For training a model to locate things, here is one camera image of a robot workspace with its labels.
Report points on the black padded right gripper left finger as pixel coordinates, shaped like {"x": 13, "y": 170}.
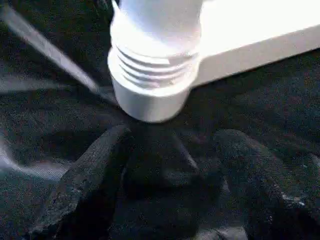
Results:
{"x": 82, "y": 195}

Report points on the white plastic table leg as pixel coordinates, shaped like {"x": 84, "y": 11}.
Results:
{"x": 155, "y": 25}

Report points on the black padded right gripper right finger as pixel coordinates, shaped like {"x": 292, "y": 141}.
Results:
{"x": 265, "y": 195}

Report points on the black shiny mat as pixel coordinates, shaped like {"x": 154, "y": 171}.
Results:
{"x": 250, "y": 112}

